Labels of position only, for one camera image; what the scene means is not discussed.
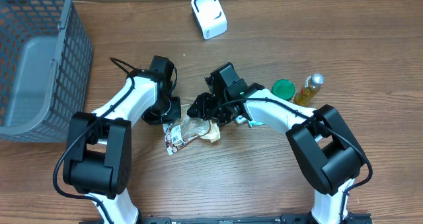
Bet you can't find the white barcode scanner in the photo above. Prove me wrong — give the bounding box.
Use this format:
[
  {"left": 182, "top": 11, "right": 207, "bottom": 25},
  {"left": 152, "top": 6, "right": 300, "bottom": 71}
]
[{"left": 190, "top": 0, "right": 227, "bottom": 40}]

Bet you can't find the yellow dish soap bottle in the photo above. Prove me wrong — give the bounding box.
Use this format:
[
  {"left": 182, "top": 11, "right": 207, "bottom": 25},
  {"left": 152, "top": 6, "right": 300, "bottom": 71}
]
[{"left": 293, "top": 73, "right": 324, "bottom": 106}]

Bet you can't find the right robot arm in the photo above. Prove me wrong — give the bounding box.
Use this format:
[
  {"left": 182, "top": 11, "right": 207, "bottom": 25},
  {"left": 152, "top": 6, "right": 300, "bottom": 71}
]
[{"left": 188, "top": 62, "right": 373, "bottom": 223}]

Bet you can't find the teal tissue pack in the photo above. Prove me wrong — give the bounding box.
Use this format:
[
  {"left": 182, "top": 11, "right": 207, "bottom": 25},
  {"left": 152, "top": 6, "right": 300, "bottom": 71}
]
[{"left": 235, "top": 116, "right": 264, "bottom": 128}]

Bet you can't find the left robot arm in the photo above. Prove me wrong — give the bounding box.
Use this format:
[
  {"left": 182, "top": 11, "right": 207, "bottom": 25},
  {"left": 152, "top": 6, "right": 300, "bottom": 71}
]
[{"left": 53, "top": 56, "right": 181, "bottom": 223}]

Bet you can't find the grey plastic shopping basket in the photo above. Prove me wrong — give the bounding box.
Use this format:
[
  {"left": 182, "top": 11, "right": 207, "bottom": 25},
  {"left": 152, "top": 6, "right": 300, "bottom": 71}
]
[{"left": 1, "top": 0, "right": 93, "bottom": 143}]

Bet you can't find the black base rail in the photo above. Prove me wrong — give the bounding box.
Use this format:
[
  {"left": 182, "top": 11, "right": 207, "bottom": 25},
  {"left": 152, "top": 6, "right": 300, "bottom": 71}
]
[{"left": 79, "top": 212, "right": 373, "bottom": 224}]

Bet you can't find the green lid seasoning jar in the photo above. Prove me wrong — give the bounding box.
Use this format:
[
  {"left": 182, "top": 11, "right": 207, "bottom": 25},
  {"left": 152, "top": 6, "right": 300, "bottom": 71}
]
[{"left": 271, "top": 79, "right": 295, "bottom": 101}]

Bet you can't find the brown white snack bag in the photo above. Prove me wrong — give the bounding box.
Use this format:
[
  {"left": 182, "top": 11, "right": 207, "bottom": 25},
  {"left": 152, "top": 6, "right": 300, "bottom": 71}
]
[{"left": 163, "top": 104, "right": 221, "bottom": 155}]

